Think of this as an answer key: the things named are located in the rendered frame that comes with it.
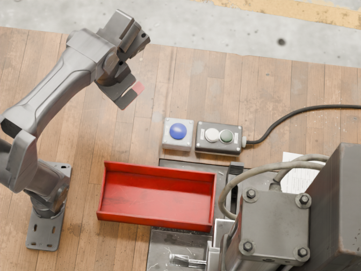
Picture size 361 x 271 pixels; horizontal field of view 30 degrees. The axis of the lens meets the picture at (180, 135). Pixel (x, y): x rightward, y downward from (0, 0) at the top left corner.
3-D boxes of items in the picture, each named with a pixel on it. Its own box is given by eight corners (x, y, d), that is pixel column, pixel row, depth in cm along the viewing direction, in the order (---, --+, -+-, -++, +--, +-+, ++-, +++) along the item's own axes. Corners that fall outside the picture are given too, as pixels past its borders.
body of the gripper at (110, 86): (102, 47, 139) (96, 36, 131) (137, 80, 137) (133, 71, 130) (80, 69, 138) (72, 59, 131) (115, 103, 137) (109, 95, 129)
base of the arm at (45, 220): (69, 152, 146) (36, 149, 146) (52, 243, 138) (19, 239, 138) (72, 165, 153) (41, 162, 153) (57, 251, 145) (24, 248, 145)
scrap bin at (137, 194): (105, 169, 153) (103, 159, 148) (214, 181, 154) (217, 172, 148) (97, 220, 149) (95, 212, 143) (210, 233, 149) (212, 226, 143)
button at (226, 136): (219, 132, 156) (220, 129, 154) (232, 134, 156) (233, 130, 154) (218, 144, 155) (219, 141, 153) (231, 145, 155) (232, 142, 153)
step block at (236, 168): (225, 174, 154) (230, 161, 146) (238, 176, 154) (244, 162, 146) (223, 201, 152) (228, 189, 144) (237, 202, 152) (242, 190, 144)
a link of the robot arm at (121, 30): (112, 13, 132) (99, -11, 120) (147, 34, 131) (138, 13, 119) (79, 61, 131) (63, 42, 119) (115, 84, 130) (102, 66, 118)
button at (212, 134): (206, 130, 156) (207, 127, 154) (218, 132, 156) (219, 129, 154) (204, 142, 155) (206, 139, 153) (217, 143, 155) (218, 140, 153)
